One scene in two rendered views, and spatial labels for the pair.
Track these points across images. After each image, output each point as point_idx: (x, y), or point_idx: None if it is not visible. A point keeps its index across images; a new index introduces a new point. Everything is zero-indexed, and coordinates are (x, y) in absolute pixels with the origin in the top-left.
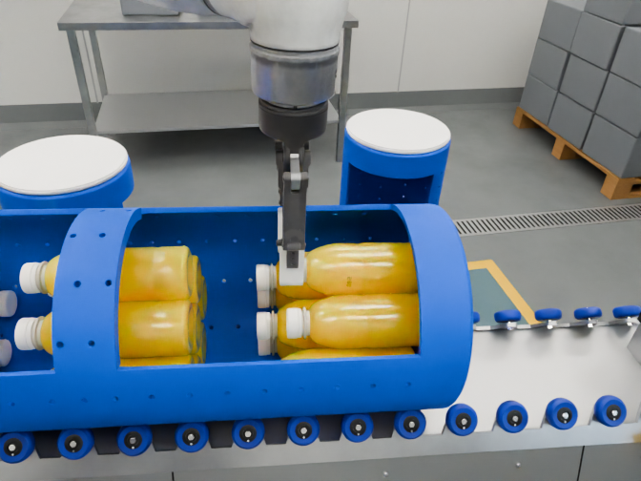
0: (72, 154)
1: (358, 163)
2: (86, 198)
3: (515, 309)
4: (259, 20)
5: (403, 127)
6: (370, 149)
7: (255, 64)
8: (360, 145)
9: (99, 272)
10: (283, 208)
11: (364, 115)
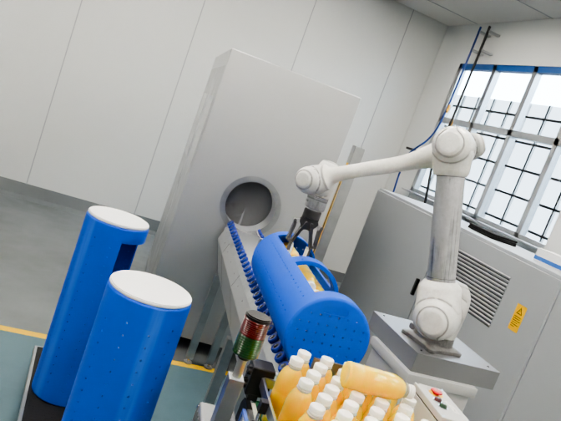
0: (143, 283)
1: (131, 241)
2: None
3: (249, 265)
4: (330, 195)
5: (119, 215)
6: (139, 231)
7: (323, 204)
8: (133, 230)
9: (326, 267)
10: (319, 236)
11: (99, 215)
